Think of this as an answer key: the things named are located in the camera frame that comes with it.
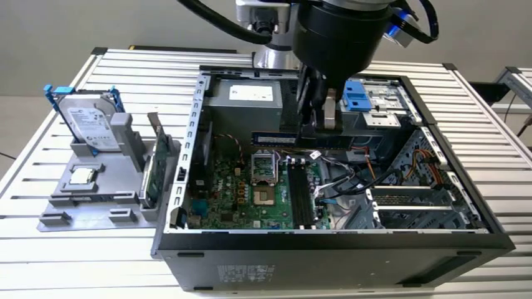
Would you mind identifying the black RAM slot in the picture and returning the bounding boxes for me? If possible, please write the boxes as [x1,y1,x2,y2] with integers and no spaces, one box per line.
[291,161,305,229]
[286,161,301,229]
[298,161,311,229]

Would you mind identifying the metal socket cover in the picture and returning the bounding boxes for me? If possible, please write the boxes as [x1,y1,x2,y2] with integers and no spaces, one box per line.
[250,150,278,185]

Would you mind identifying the blue drive bay latch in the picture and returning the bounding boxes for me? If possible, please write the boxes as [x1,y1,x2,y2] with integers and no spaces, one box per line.
[342,80,374,113]

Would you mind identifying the grey metal disk bay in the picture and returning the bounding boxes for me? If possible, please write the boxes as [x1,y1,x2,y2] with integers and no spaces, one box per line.
[365,183,478,232]

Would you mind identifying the black PC case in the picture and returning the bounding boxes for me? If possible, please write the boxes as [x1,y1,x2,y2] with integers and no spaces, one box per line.
[149,64,515,293]

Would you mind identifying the metal slat side table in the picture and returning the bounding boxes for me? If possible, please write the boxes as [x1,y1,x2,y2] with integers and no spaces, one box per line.
[489,66,532,113]

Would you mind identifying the grey power supply unit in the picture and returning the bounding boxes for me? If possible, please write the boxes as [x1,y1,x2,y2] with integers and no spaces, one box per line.
[206,79,299,157]

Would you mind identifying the CPU socket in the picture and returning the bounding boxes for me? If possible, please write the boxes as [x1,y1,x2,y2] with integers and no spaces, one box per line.
[251,186,278,207]

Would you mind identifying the hard disk blue carrier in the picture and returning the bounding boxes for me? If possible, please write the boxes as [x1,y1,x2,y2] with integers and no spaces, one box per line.
[42,83,126,156]

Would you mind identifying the green graphics card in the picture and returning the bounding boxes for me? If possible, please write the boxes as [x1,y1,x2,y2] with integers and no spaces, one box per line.
[138,112,175,210]

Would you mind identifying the small silver wrist camera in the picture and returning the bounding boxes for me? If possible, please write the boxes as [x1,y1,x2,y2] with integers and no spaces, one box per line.
[383,4,421,49]

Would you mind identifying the black case fan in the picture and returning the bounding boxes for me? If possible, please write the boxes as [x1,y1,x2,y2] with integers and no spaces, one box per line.
[193,121,214,175]

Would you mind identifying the grey parts rack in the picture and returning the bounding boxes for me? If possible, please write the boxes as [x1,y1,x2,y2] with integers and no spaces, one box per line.
[35,112,182,233]

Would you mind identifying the large silver camera box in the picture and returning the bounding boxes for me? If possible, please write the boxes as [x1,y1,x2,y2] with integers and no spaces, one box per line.
[234,0,291,35]

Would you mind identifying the orange yellow power wires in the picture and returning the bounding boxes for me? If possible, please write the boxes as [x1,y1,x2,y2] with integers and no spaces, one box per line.
[399,148,445,191]

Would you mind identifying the black background object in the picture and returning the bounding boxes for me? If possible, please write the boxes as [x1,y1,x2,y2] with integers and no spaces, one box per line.
[467,81,510,104]

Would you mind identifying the green motherboard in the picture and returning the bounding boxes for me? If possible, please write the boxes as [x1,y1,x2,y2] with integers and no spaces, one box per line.
[185,154,334,231]

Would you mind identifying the thick black case cable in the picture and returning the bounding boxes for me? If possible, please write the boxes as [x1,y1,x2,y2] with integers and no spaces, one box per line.
[330,167,399,201]

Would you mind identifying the orange data wire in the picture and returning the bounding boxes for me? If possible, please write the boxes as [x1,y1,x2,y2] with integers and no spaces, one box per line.
[347,146,378,181]

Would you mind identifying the grey wire bundle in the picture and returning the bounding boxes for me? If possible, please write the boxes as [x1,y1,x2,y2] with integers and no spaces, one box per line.
[277,148,355,175]

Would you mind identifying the grey metal drive cage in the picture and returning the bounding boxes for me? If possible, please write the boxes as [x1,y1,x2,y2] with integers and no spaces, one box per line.
[339,79,421,164]

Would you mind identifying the red black twisted wire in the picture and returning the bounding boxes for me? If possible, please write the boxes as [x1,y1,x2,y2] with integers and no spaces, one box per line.
[211,133,246,165]

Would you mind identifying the silver CPU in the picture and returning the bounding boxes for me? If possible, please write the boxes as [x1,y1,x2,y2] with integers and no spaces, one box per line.
[69,167,99,185]

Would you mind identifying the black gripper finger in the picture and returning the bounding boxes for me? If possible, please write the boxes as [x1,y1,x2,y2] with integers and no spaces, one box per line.
[317,77,345,140]
[297,67,323,140]

